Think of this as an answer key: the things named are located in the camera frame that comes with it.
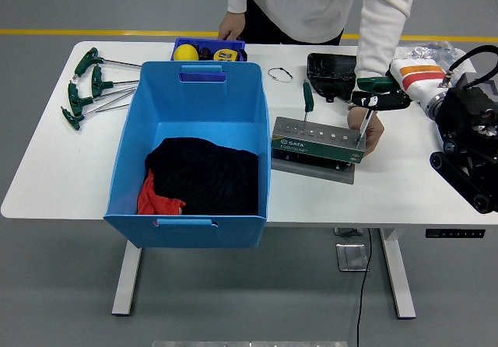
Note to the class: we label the person's left hand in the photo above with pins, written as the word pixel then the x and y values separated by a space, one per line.
pixel 375 133

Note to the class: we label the person's right hand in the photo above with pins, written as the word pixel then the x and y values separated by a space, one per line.
pixel 233 26

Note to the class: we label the green metal SATA tool holder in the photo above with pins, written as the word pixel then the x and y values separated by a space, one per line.
pixel 311 148

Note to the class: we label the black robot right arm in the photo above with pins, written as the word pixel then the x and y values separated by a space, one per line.
pixel 467 129

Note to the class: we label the large blue plastic box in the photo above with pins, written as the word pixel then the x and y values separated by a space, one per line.
pixel 202 102

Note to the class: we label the small dark blue bin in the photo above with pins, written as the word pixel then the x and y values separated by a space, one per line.
pixel 210 42

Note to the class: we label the yellow tape measure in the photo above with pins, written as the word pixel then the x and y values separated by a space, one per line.
pixel 225 55

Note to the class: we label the dark brown small item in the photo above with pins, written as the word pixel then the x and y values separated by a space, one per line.
pixel 205 54

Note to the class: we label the yellow ball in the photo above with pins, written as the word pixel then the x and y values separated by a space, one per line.
pixel 186 53

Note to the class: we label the person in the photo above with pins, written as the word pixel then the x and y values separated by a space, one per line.
pixel 303 4

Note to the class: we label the black cracked tablet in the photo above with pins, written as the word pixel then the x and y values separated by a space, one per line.
pixel 330 67

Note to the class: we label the clear plastic parts bag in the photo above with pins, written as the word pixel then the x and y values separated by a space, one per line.
pixel 428 49

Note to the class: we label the small metal floor plate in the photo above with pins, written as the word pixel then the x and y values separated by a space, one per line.
pixel 346 231

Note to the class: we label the grey square block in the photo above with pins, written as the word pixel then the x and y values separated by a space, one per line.
pixel 491 87

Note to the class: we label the square metal floor plate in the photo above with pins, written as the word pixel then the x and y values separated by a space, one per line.
pixel 350 257

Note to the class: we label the black desk control panel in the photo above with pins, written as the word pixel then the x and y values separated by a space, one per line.
pixel 455 233

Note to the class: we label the black cloth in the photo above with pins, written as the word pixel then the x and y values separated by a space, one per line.
pixel 202 172

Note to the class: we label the white table leg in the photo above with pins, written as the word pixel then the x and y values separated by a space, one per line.
pixel 126 281
pixel 398 281

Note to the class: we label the orange cloth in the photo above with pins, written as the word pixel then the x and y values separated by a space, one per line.
pixel 149 199

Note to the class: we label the black plastic bracket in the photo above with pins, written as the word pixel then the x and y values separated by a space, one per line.
pixel 330 90

